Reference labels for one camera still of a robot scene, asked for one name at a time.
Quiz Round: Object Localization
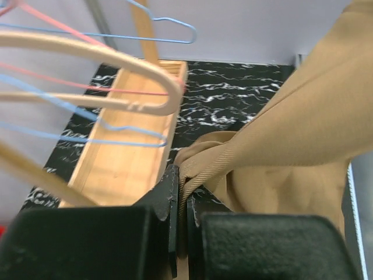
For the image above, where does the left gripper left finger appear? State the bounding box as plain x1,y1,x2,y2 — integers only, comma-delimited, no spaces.
139,164,179,279

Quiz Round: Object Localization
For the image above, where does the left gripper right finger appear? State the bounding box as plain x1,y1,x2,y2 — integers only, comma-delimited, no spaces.
186,186,232,280

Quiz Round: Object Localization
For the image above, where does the light blue wire hanger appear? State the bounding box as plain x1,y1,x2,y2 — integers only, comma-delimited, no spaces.
1,74,168,148

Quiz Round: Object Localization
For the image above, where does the wooden hanger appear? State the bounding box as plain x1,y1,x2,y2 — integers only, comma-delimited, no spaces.
1,31,184,116

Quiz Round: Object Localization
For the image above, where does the tan garment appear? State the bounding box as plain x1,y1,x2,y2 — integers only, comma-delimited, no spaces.
174,0,373,280

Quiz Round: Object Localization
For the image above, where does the pink wire hanger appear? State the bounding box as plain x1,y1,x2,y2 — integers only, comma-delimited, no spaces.
0,0,187,97

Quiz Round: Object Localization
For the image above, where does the wooden clothes rack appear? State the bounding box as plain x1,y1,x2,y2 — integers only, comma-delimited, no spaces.
1,1,188,207

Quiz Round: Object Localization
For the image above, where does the white cable duct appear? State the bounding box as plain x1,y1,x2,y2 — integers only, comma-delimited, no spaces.
347,163,369,280

